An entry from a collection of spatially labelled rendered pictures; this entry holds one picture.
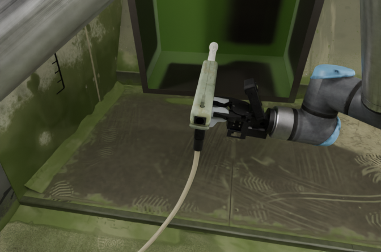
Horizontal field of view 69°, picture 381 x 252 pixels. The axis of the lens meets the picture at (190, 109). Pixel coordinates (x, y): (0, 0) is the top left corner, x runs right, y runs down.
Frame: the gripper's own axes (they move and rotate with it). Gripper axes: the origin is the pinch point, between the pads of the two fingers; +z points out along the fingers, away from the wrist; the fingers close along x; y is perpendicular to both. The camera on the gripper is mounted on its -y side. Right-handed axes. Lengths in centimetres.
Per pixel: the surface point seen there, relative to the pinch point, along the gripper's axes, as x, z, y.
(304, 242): -1, -46, 53
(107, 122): 66, 55, 67
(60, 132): 40, 70, 58
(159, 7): 63, 26, -7
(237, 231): 1, -22, 56
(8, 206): -1, 71, 65
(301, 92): 108, -67, 48
